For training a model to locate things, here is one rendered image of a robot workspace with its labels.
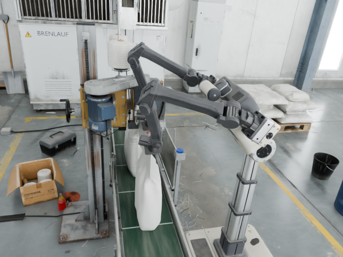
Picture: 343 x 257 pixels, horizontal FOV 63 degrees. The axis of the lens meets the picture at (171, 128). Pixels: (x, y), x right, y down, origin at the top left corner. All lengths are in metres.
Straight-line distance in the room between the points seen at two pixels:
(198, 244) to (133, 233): 0.51
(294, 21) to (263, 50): 0.93
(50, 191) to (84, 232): 0.61
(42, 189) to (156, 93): 2.12
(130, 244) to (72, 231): 0.79
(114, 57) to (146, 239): 1.28
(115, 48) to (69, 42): 3.00
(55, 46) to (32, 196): 2.51
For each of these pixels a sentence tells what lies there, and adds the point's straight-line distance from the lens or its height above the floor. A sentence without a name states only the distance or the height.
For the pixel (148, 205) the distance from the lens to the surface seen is 2.01.
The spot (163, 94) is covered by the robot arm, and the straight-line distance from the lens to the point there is 1.18.
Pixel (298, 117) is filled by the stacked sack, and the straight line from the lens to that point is 5.13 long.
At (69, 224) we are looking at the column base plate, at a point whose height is 0.02.
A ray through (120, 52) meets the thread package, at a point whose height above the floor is 1.63.
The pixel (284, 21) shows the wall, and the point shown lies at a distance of 7.23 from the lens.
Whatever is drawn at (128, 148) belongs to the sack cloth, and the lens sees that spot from 2.61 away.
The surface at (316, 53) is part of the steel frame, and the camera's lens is 7.48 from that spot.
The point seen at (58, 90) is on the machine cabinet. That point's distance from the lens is 4.98.
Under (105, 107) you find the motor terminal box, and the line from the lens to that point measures 1.83.
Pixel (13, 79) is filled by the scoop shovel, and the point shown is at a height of 0.27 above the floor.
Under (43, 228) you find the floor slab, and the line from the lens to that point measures 2.90.
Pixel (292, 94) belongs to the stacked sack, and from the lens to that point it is 5.05.
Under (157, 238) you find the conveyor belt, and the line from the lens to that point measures 2.17.
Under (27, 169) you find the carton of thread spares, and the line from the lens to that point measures 3.42.
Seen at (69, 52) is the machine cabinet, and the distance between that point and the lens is 4.80.
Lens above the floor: 1.99
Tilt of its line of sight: 26 degrees down
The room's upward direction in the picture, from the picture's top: 5 degrees clockwise
